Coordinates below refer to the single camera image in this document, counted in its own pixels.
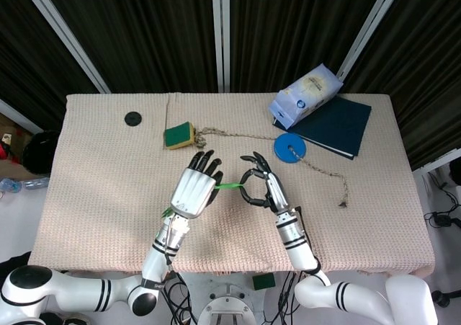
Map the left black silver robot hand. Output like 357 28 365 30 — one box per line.
169 150 225 220

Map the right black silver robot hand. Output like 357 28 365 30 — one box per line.
238 151 292 216

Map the blue plastic disc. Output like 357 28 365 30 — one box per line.
273 133 308 165

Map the green yellow sponge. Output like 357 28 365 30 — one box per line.
164 121 197 150

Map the beige woven tablecloth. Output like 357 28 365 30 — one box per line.
27 92 435 279

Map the small green box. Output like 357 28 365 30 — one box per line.
251 273 277 292

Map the dark blue notebook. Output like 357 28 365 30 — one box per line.
272 96 372 159

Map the blue white paper bag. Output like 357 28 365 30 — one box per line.
269 63 344 130

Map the white robot torso base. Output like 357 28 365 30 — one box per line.
197 274 262 325

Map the black helmet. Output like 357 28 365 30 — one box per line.
22 130 61 177

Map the clear plastic bottle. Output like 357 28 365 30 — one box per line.
0 176 50 193

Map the black pleated curtain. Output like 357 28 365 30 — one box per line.
0 0 461 171

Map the brown cardboard box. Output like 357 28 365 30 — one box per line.
0 112 37 180

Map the black round stand foot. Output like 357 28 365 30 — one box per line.
430 289 461 308

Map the braided brown rope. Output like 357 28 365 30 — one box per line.
194 126 349 209

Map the black cable bundle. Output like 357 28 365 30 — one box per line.
158 271 202 325
264 271 300 325

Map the white metal frame post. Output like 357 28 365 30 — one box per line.
337 0 410 81
210 0 231 94
16 0 111 94

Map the white metal frame rail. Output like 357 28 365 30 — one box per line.
0 97 44 133
412 148 461 177

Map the black power adapter cable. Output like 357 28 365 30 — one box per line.
424 173 461 231

